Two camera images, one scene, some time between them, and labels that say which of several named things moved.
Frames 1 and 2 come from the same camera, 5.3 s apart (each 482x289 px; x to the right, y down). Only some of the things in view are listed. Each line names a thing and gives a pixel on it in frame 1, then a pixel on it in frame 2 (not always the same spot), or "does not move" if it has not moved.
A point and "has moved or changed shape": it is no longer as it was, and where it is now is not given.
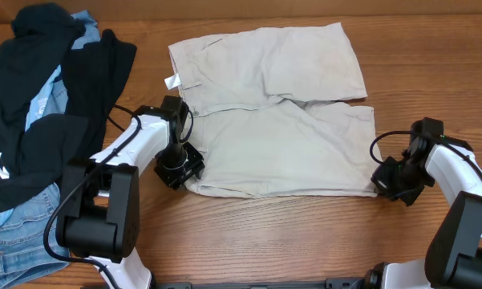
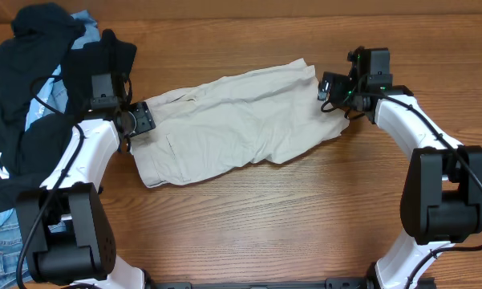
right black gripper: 395,186 -> 330,86
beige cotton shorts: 267,106 has moved or changed shape
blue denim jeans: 15,254 does not move
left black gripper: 176,178 -> 143,118
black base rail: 329,283 does not move
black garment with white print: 20,161 does not move
